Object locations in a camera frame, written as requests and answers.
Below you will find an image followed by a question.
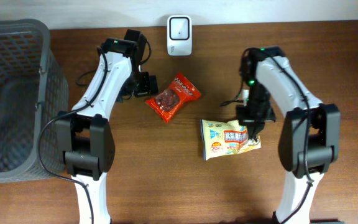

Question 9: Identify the grey plastic mesh basket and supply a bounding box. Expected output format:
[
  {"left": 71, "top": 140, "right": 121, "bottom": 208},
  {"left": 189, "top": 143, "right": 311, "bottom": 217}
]
[{"left": 0, "top": 19, "right": 69, "bottom": 183}]

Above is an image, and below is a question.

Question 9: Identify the cream yellow snack bag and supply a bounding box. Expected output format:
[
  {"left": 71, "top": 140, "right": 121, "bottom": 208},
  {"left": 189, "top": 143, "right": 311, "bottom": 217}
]
[{"left": 200, "top": 119, "right": 261, "bottom": 161}]

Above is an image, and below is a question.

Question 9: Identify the red orange snack bag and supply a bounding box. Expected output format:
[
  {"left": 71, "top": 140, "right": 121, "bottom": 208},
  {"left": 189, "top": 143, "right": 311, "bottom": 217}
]
[{"left": 145, "top": 72, "right": 201, "bottom": 123}]

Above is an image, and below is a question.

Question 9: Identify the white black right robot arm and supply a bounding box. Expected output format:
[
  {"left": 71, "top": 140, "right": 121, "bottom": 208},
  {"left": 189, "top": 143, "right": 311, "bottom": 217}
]
[{"left": 236, "top": 47, "right": 341, "bottom": 223}]

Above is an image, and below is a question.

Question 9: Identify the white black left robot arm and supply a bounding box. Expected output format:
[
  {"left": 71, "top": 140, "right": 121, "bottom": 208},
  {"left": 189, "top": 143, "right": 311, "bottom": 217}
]
[{"left": 55, "top": 29, "right": 158, "bottom": 223}]

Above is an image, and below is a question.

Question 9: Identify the white barcode scanner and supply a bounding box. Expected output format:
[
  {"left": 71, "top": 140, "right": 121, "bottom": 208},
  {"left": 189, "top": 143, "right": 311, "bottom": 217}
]
[{"left": 167, "top": 15, "right": 193, "bottom": 56}]

